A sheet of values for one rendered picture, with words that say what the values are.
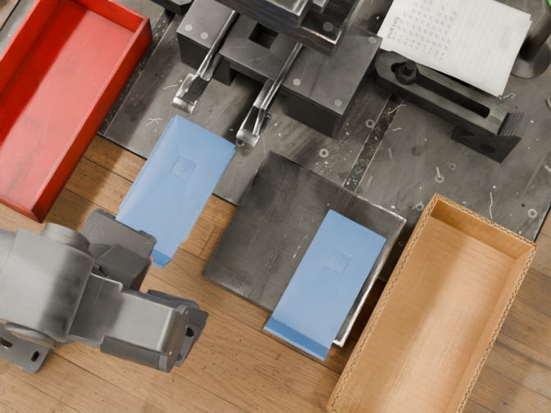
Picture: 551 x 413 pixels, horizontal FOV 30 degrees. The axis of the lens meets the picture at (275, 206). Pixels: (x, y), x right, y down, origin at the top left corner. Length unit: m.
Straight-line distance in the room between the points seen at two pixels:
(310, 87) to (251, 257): 0.19
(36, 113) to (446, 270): 0.49
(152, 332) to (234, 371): 0.31
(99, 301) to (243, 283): 0.31
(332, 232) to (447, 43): 0.25
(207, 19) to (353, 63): 0.16
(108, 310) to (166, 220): 0.25
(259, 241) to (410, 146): 0.21
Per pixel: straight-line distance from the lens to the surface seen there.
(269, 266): 1.11
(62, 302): 0.78
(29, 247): 0.78
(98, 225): 0.94
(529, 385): 1.16
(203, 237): 1.14
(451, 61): 1.17
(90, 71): 1.20
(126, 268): 0.90
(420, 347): 1.13
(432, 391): 1.13
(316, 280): 1.11
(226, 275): 1.11
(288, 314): 1.10
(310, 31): 0.95
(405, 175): 1.17
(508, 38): 1.20
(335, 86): 1.10
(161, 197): 1.05
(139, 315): 0.82
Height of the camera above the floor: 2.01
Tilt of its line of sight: 75 degrees down
